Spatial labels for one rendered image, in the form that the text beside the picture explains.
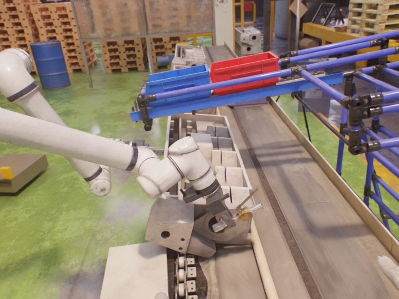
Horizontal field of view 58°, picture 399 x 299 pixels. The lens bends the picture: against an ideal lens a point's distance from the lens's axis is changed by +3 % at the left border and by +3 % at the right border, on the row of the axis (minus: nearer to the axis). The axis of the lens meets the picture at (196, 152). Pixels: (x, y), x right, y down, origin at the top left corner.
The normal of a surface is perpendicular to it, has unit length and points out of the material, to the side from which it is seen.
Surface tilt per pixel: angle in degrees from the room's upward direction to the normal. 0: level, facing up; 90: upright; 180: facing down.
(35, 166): 90
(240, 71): 92
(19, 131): 79
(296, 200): 0
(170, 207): 38
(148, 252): 0
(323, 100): 90
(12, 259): 0
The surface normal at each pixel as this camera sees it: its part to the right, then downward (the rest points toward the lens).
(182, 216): 0.10, -0.47
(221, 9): 0.04, 0.42
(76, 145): 0.48, 0.18
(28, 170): 0.98, 0.00
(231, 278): -0.07, -0.90
